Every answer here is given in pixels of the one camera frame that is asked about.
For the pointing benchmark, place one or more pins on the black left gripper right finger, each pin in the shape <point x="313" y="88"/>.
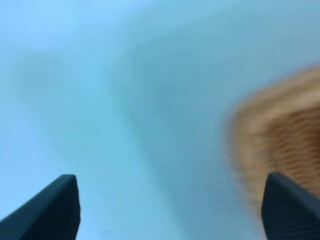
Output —
<point x="288" y="211"/>

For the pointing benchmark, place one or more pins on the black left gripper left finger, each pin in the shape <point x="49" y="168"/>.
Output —
<point x="52" y="214"/>

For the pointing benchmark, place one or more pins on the orange wicker basket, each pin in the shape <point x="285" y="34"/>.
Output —
<point x="277" y="128"/>

